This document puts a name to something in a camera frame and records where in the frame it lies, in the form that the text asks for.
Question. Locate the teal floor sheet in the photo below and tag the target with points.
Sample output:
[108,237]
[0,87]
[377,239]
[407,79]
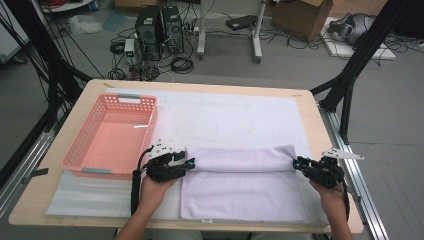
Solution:
[115,20]

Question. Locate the brown cardboard box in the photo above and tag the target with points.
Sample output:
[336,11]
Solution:
[133,2]
[360,6]

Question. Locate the aluminium rail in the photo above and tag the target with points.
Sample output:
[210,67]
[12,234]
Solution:
[20,180]
[358,176]

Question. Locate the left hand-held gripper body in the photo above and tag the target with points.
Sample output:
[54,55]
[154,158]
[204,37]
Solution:
[163,170]

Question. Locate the person's left hand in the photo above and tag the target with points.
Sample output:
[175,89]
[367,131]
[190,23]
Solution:
[155,195]

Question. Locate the white metal stand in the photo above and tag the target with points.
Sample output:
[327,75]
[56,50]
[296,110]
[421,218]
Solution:
[201,33]

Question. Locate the white foam mat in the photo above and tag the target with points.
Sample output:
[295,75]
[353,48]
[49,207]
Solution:
[233,113]

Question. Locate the white floor board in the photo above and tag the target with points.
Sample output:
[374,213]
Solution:
[340,50]

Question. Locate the lilac printed towel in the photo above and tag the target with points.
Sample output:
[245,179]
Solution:
[240,196]

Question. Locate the black flat device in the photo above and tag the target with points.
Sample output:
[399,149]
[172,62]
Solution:
[241,22]

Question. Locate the white round table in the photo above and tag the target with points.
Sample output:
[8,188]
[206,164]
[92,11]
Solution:
[66,6]

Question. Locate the clear plastic bag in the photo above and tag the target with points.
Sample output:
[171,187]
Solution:
[83,23]

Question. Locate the pink plastic basket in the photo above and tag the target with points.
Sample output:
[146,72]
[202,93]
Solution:
[113,140]

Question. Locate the white cabinet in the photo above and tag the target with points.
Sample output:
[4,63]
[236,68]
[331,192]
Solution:
[10,43]

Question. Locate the grey headset device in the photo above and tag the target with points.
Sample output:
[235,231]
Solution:
[353,26]

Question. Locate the open cardboard box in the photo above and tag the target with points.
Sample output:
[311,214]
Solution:
[296,20]

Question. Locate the person's right hand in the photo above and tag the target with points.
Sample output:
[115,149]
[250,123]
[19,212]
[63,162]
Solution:
[330,198]

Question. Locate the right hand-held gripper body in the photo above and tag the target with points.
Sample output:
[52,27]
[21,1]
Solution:
[326,173]

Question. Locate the black frame stand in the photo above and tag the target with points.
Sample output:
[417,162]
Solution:
[43,43]
[366,43]

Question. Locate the small white power box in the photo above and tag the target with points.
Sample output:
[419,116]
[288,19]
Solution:
[129,45]

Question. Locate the black computer tower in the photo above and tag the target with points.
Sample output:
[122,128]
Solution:
[148,33]
[173,30]

